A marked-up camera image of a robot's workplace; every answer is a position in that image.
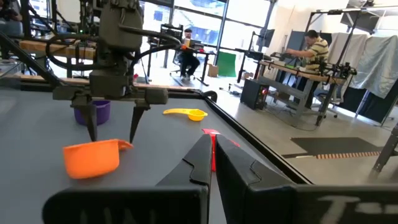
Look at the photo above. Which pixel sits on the black metal stand leg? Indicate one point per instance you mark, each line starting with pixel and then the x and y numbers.
pixel 385 152

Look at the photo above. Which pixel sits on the yellow measuring cup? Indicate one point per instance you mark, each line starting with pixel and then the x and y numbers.
pixel 196 115

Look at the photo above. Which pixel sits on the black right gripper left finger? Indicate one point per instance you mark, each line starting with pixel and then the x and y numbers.
pixel 196 165

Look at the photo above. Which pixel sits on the black monitor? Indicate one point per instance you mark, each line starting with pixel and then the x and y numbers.
pixel 266 37

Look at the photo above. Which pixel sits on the black computer tower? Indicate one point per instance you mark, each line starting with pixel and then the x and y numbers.
pixel 252 93

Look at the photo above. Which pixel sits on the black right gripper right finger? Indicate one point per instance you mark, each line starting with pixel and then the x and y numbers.
pixel 236 168

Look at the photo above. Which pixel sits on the red measuring cup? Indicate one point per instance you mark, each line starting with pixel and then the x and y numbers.
pixel 211 132

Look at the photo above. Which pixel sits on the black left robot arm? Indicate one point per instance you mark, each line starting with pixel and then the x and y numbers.
pixel 121 25

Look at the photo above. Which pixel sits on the orange measuring cup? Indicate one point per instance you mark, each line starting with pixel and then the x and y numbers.
pixel 90 158

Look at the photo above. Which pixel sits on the person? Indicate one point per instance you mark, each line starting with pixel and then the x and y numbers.
pixel 11 26
pixel 189 62
pixel 318 48

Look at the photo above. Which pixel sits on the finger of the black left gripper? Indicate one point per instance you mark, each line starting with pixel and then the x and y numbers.
pixel 136 121
pixel 90 121

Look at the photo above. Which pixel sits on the black floor mat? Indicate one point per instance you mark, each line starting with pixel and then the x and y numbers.
pixel 332 145

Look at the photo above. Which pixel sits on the grey cloth cover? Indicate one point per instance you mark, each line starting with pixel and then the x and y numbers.
pixel 377 62

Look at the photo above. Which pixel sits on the purple measuring cup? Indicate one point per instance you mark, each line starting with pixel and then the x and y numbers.
pixel 103 113

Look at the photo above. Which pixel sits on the cardboard box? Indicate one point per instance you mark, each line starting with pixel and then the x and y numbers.
pixel 213 71

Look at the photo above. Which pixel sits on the green board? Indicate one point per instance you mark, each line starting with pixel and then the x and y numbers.
pixel 227 63

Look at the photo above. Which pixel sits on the wooden top workbench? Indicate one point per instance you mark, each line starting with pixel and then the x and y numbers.
pixel 298 73

